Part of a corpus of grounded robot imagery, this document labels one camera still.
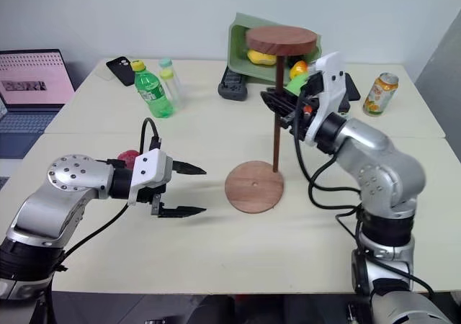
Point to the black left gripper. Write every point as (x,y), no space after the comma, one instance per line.
(147,194)

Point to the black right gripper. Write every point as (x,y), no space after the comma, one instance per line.
(313,97)

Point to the wooden pole with thick disc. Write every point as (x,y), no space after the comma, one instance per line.
(281,39)

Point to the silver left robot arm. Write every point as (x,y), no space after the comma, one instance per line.
(72,187)

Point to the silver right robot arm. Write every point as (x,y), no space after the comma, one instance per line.
(381,165)

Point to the red round toy fruit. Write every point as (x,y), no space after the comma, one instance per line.
(126,157)

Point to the round flat wooden base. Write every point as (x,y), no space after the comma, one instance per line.
(254,191)

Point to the light green toy vegetable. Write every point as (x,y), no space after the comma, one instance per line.
(296,84)

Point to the orange yellow toy pepper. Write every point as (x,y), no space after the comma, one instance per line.
(298,69)

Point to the black handheld game controller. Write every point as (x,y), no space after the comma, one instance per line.
(232,86)

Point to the yellow banana toy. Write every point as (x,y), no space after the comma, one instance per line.
(261,57)

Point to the green plastic bin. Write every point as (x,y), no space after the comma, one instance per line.
(239,39)

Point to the orange juice drink can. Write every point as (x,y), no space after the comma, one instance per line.
(380,95)

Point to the green soda bottle yellow cap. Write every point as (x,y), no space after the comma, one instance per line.
(153,93)

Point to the clear bottle mint cap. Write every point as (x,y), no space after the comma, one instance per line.
(173,83)

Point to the black smartphone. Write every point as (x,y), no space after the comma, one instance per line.
(120,70)

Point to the open grey laptop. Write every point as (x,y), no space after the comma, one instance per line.
(32,83)

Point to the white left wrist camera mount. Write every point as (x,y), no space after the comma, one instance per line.
(151,165)

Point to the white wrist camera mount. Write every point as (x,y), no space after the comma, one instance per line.
(329,86)
(151,165)

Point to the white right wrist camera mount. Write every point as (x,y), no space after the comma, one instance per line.
(329,86)

